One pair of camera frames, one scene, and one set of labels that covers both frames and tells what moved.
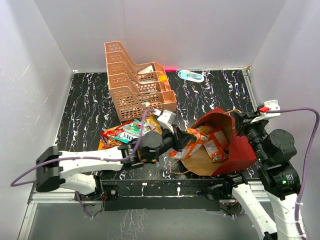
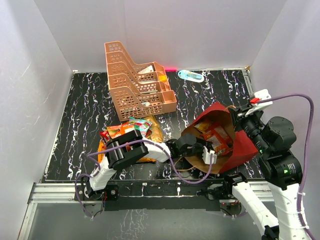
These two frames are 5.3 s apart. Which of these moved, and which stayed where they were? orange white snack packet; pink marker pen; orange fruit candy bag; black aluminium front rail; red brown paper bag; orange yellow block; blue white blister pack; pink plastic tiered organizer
Moved: orange fruit candy bag; red brown paper bag; orange white snack packet
Stayed: pink marker pen; orange yellow block; black aluminium front rail; blue white blister pack; pink plastic tiered organizer
